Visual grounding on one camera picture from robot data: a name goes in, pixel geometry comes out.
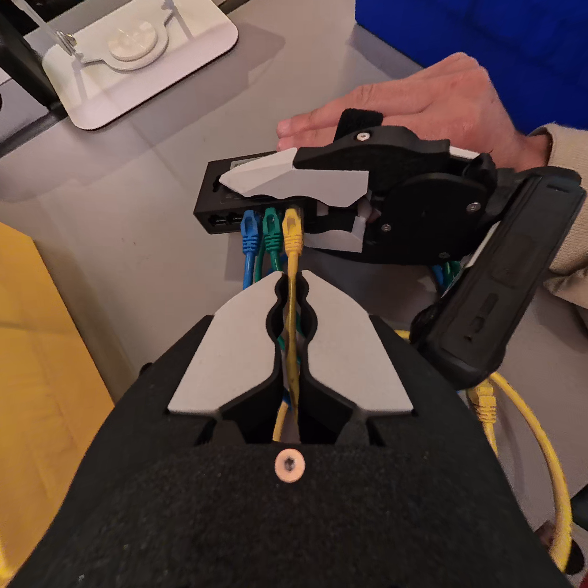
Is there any person's right forearm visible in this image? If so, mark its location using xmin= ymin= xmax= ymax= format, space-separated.
xmin=526 ymin=122 xmax=588 ymax=309

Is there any blue plastic bin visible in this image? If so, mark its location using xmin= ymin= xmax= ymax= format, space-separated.
xmin=355 ymin=0 xmax=588 ymax=136

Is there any blue ethernet cable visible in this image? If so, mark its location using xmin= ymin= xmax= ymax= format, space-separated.
xmin=240 ymin=209 xmax=448 ymax=416

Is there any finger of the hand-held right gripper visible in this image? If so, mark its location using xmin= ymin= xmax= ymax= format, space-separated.
xmin=303 ymin=202 xmax=382 ymax=254
xmin=219 ymin=147 xmax=372 ymax=208

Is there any person's right hand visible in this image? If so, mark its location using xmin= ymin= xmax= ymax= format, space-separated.
xmin=277 ymin=52 xmax=550 ymax=172

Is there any black network switch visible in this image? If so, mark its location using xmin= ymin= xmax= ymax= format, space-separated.
xmin=193 ymin=152 xmax=322 ymax=236

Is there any yellow ethernet cable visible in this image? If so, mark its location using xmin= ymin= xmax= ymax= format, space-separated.
xmin=271 ymin=208 xmax=575 ymax=575

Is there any green ethernet cable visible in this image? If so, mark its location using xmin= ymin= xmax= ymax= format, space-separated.
xmin=254 ymin=207 xmax=461 ymax=368

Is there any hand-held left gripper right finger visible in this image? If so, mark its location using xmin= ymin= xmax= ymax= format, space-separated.
xmin=296 ymin=270 xmax=414 ymax=419

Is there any yellow plastic bin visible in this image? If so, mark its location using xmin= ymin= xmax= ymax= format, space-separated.
xmin=0 ymin=220 xmax=115 ymax=570

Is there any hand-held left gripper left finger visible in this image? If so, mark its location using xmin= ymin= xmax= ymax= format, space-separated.
xmin=168 ymin=271 xmax=288 ymax=419

